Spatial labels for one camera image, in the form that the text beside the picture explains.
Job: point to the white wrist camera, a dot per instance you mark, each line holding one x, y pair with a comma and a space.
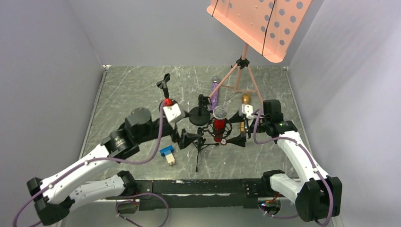
174, 113
248, 110

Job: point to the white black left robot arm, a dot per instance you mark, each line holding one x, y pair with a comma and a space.
56, 196

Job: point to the blue white toy brick block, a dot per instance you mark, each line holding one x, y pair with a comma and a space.
167, 152

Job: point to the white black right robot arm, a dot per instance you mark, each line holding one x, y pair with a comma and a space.
316, 195

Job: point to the black tripod shock mount stand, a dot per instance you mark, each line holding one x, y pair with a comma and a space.
207, 138

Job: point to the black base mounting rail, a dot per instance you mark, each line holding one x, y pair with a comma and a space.
204, 193

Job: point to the red glitter microphone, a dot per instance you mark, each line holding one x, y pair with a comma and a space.
219, 123

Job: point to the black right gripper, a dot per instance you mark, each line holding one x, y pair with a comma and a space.
246, 130

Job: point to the pink music stand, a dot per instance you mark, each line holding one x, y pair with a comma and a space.
268, 26

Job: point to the black round-base fork mic stand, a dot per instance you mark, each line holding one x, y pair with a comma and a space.
168, 101

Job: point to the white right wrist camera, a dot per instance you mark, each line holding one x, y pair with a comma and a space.
248, 110

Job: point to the black round-base clip mic stand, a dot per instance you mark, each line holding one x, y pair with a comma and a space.
200, 115

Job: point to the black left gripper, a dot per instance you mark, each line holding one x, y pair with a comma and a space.
180, 137

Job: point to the purple glitter microphone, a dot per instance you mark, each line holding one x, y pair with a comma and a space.
214, 98

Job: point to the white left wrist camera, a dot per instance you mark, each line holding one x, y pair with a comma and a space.
174, 113

